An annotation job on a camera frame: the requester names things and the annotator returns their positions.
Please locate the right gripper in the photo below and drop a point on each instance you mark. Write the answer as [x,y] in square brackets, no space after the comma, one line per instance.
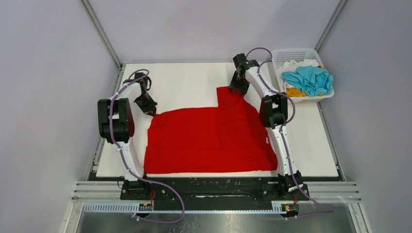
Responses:
[236,86]

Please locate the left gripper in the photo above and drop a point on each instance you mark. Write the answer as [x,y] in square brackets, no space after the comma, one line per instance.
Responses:
[150,108]

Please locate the red t-shirt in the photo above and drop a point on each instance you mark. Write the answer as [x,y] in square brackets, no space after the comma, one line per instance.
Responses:
[222,139]

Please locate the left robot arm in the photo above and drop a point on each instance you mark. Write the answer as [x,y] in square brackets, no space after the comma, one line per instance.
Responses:
[117,126]

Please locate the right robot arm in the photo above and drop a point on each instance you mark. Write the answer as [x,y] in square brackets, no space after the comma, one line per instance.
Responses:
[273,116]

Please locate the white t-shirt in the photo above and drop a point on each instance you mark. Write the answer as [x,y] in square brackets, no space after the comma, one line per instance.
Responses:
[292,65]

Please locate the yellow t-shirt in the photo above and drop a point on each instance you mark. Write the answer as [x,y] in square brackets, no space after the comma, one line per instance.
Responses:
[294,92]

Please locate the white plastic laundry basket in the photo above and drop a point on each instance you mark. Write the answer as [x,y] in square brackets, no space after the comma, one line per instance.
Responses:
[280,56]

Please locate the light blue t-shirt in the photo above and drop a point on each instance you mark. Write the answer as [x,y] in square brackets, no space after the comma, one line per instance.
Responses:
[315,81]

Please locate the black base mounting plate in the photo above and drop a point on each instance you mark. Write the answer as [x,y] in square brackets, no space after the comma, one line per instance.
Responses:
[215,193]

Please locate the aluminium frame rail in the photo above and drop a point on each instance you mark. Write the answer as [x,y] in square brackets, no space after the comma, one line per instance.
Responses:
[332,207]

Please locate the right aluminium corner post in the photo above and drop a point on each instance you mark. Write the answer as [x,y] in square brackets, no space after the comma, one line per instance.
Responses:
[332,20]

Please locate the aluminium corner post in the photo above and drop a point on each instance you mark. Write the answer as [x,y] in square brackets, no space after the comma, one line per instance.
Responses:
[332,20]
[101,32]

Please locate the left aluminium corner post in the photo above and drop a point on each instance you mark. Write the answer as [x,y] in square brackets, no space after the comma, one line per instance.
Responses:
[101,32]

